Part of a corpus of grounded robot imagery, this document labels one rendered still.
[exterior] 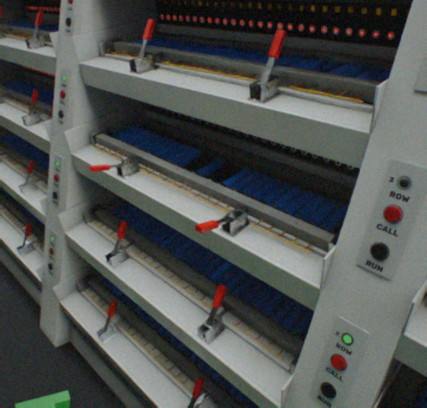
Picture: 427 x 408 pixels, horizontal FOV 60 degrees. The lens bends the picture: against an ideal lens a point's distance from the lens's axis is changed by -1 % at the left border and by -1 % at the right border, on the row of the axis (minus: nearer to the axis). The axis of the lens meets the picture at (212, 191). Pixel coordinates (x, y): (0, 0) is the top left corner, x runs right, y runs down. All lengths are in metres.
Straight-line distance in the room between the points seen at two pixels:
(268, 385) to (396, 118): 0.40
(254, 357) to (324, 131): 0.36
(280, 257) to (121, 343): 0.49
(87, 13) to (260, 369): 0.72
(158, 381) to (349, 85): 0.64
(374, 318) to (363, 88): 0.27
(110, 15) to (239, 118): 0.45
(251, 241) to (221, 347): 0.19
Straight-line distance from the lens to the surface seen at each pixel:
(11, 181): 1.23
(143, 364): 0.85
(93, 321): 0.95
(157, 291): 0.72
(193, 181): 0.63
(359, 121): 0.45
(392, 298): 0.45
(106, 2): 0.87
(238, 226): 0.55
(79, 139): 0.87
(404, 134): 0.42
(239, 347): 0.63
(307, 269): 0.50
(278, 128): 0.49
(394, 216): 0.42
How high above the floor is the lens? 0.74
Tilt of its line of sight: 17 degrees down
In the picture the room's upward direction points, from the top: 11 degrees clockwise
